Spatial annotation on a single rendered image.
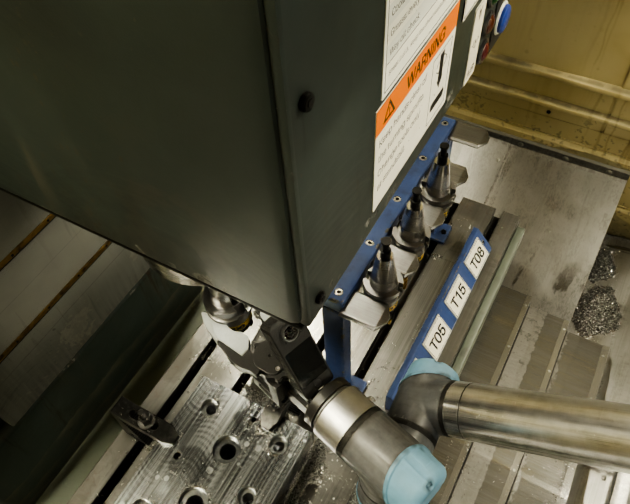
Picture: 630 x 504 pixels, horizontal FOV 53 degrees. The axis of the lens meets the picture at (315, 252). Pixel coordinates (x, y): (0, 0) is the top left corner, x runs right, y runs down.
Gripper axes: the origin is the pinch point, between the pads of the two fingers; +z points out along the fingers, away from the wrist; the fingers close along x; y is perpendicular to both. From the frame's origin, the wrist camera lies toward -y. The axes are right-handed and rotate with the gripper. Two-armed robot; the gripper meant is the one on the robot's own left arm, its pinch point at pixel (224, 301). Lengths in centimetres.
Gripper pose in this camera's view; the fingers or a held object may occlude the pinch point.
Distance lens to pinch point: 85.6
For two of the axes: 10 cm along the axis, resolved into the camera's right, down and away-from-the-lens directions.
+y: 0.4, 5.9, 8.1
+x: 7.1, -5.9, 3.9
